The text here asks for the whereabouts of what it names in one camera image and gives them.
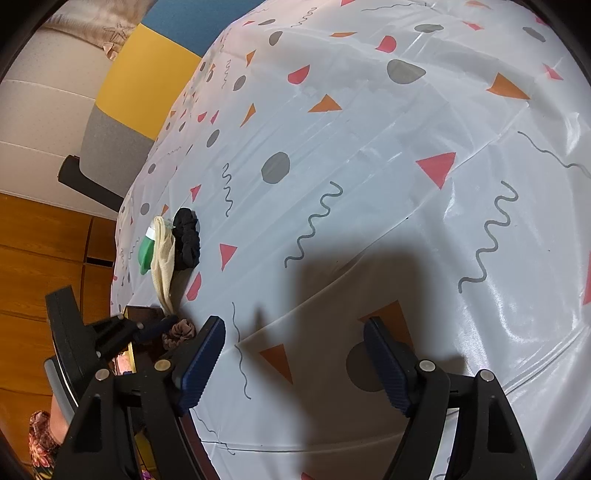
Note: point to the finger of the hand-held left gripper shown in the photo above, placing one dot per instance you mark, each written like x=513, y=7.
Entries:
x=154, y=330

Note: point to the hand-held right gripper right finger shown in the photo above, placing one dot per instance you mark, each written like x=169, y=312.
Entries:
x=388, y=369

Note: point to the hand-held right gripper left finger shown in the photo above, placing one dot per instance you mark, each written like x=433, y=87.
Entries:
x=203, y=364

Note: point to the gold metal tin box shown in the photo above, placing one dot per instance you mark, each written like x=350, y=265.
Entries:
x=145, y=314

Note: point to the pink satin scrunchie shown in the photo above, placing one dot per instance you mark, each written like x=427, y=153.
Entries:
x=180, y=332

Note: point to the person's left forearm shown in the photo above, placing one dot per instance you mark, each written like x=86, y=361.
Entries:
x=44, y=443

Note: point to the beige knitted cloth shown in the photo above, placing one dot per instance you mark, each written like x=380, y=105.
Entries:
x=164, y=258

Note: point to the green plastic case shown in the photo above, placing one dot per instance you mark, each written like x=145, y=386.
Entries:
x=147, y=254

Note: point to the wooden wardrobe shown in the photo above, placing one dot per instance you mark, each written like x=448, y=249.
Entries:
x=37, y=258

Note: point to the black scrunchie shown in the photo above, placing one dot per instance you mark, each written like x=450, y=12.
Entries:
x=187, y=240

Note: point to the white patterned plastic tablecloth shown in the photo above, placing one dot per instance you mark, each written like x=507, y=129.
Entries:
x=369, y=138

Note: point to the grey yellow blue chair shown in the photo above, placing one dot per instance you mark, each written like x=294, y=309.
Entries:
x=138, y=83

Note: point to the beige patterned curtain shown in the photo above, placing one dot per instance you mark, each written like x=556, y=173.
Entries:
x=92, y=23

